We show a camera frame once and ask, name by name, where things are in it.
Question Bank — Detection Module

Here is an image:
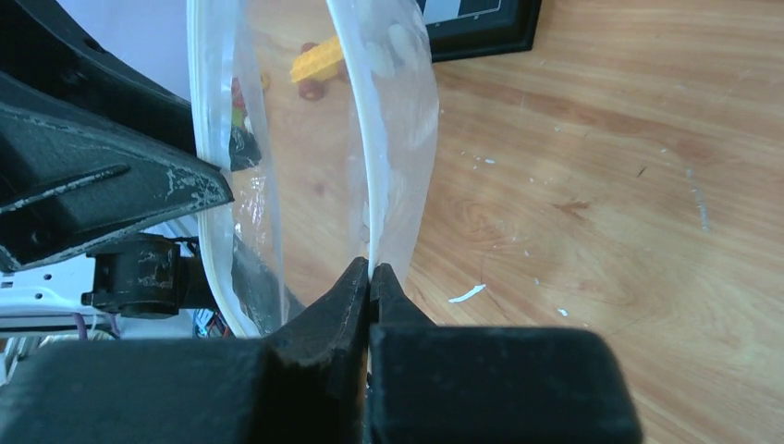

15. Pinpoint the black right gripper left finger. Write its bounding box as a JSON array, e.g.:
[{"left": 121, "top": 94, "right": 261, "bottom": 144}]
[{"left": 1, "top": 257, "right": 370, "bottom": 443}]

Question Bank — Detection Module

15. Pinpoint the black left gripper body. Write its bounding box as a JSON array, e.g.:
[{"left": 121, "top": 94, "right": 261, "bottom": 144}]
[{"left": 1, "top": 1, "right": 232, "bottom": 318}]

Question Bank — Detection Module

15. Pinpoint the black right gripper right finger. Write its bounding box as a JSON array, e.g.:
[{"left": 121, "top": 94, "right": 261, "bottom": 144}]
[{"left": 366, "top": 264, "right": 643, "bottom": 443}]

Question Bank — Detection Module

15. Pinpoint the clear dotted zip bag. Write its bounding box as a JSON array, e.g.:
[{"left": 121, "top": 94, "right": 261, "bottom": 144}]
[{"left": 186, "top": 1, "right": 440, "bottom": 337}]

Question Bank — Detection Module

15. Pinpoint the yellow toy brick car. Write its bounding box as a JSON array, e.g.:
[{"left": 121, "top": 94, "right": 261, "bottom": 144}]
[{"left": 289, "top": 35, "right": 349, "bottom": 101}]

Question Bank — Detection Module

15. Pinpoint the black white checkerboard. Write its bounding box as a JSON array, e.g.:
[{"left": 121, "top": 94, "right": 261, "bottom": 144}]
[{"left": 417, "top": 0, "right": 542, "bottom": 63}]

